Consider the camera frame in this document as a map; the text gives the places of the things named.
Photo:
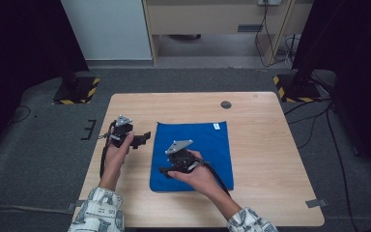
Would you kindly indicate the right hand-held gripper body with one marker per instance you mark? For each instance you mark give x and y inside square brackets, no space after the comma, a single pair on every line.
[182,159]

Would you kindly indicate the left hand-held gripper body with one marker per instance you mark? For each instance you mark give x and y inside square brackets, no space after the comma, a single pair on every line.
[121,132]

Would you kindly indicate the blue cloth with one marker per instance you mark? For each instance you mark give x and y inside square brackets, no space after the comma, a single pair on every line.
[212,151]

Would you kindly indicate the person's left hand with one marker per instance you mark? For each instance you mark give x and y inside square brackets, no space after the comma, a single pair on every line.
[116,161]

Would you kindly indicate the person's right hand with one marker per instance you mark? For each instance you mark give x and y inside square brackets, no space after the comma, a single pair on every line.
[199,179]

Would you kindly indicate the black tape floor mark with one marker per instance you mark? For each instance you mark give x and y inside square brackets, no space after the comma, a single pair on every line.
[90,129]

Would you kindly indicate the black stand with striped base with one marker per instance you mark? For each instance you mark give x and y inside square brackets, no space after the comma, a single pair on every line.
[298,90]
[77,92]

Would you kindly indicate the grey round table grommet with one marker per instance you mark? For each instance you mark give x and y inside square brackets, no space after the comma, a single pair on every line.
[226,104]

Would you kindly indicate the grey tape piece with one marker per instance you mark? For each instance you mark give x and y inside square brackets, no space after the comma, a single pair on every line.
[316,203]
[72,206]

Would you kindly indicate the white panel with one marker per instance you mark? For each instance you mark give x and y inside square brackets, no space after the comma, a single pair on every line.
[109,29]

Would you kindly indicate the light wooden desk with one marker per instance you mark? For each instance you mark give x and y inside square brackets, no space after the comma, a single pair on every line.
[206,16]

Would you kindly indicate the black curtain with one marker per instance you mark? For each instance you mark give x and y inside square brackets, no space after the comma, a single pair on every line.
[16,48]
[357,64]

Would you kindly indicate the grey desk vent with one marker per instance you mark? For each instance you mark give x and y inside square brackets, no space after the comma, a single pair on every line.
[250,28]

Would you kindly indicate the white power strip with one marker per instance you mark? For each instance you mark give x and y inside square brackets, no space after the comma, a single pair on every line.
[269,2]

